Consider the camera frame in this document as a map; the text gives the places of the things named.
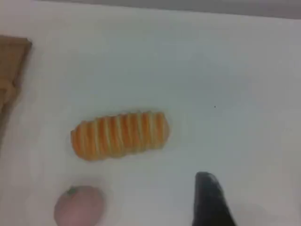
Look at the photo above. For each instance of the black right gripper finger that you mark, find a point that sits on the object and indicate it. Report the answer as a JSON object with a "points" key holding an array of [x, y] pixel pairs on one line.
{"points": [[210, 202]]}

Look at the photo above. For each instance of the long striped orange bread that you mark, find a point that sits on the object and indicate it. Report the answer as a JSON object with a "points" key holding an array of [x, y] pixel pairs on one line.
{"points": [[120, 135]]}

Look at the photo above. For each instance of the pink peach with green stem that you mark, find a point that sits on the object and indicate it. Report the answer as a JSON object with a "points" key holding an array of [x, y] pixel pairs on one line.
{"points": [[78, 207]]}

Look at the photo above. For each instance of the brown jute tote bag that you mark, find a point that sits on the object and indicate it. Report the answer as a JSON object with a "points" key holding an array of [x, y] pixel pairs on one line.
{"points": [[11, 61]]}

